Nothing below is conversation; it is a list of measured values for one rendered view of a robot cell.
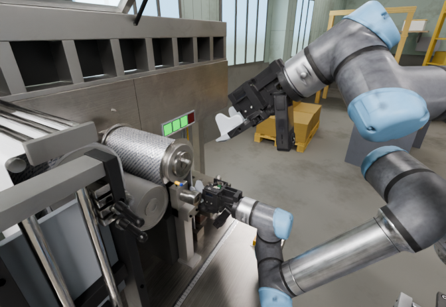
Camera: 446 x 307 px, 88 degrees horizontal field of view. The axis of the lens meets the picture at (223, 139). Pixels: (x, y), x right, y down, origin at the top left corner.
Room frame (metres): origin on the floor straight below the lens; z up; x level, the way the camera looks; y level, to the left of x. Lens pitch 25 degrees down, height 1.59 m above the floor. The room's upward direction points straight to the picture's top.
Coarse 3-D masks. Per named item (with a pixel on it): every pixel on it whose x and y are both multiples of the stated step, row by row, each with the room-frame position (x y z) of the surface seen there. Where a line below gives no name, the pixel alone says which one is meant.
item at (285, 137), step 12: (276, 96) 0.41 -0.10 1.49; (288, 96) 0.41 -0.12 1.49; (276, 108) 0.41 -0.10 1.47; (288, 108) 0.41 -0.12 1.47; (276, 120) 0.41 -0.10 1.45; (288, 120) 0.40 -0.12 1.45; (276, 132) 0.40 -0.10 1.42; (288, 132) 0.40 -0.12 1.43; (276, 144) 0.41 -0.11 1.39; (288, 144) 0.39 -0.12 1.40
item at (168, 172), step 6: (108, 138) 0.67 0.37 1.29; (180, 144) 0.59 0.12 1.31; (174, 150) 0.56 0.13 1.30; (180, 150) 0.57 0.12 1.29; (186, 150) 0.60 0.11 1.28; (168, 156) 0.54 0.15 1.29; (174, 156) 0.55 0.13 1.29; (192, 156) 0.62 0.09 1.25; (168, 162) 0.53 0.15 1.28; (168, 168) 0.53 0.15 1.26; (168, 174) 0.52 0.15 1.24; (186, 174) 0.59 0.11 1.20; (174, 180) 0.54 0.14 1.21
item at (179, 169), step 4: (180, 152) 0.58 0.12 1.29; (184, 152) 0.58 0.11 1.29; (176, 156) 0.56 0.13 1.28; (180, 156) 0.56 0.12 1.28; (184, 156) 0.57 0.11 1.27; (188, 156) 0.59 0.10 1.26; (176, 160) 0.55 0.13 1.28; (180, 160) 0.56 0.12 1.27; (176, 164) 0.54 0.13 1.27; (180, 164) 0.55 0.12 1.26; (184, 164) 0.57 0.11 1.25; (172, 168) 0.54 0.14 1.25; (176, 168) 0.54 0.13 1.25; (180, 168) 0.55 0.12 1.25; (184, 168) 0.57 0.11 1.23; (188, 168) 0.59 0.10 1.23; (176, 172) 0.54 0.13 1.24; (180, 172) 0.55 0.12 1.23; (184, 172) 0.57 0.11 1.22; (180, 176) 0.55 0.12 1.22
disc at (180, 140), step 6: (180, 138) 0.60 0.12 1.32; (174, 144) 0.57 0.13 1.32; (186, 144) 0.62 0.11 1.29; (168, 150) 0.55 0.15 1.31; (192, 150) 0.64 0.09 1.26; (162, 156) 0.53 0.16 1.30; (162, 162) 0.52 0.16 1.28; (162, 168) 0.52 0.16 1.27; (162, 174) 0.52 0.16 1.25; (162, 180) 0.52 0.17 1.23; (168, 180) 0.54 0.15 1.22; (168, 186) 0.54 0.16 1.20
